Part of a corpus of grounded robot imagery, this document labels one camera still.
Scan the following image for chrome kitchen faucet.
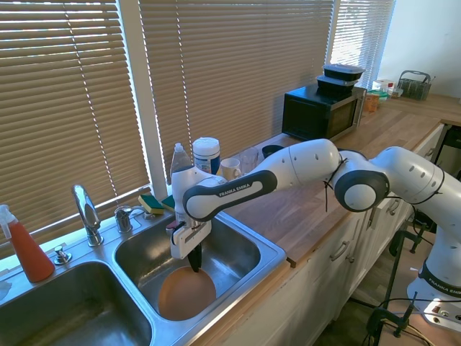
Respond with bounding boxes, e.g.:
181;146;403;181
71;185;104;247

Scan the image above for white lidded tub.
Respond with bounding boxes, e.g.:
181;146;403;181
372;79;395;97

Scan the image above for chrome sink knob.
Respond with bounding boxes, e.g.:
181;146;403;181
53;245;73;266

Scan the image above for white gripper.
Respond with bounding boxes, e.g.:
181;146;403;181
170;220;212;273

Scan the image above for orange spray bottle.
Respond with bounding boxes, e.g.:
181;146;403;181
0;204;56;283

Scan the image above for white wipes canister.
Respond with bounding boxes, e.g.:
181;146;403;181
192;136;222;177

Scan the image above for stainless steel double sink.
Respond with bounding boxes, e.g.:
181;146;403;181
0;198;288;346

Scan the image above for orange carton box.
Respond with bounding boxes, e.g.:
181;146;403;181
363;92;381;113

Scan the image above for black microwave oven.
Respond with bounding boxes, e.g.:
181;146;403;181
281;85;367;142

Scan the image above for black clamp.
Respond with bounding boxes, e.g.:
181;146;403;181
367;291;419;346

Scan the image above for white ceramic mug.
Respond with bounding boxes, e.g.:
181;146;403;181
220;157;242;180

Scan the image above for black dishwasher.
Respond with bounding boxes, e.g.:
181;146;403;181
431;124;461;170

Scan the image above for grey cutlery basket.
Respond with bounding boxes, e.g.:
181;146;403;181
398;70;432;102

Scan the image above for narrow tan window blind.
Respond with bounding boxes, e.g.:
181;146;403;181
329;0;395;91

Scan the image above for black clamp stand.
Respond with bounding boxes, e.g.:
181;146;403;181
370;222;430;346

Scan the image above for white kitchen cabinets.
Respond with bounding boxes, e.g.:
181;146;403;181
201;125;446;346

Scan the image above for black food container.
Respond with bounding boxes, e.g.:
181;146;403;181
315;74;358;96
322;63;365;81

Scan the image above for Dawn dish soap bottle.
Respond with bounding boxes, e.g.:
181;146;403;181
169;142;194;178

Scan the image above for clear drinking glass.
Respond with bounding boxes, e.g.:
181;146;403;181
238;146;259;174

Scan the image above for wide tan window blind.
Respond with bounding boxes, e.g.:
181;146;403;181
0;0;152;259
138;0;336;181

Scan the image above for dark blue bowl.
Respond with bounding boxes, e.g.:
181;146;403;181
261;144;285;159

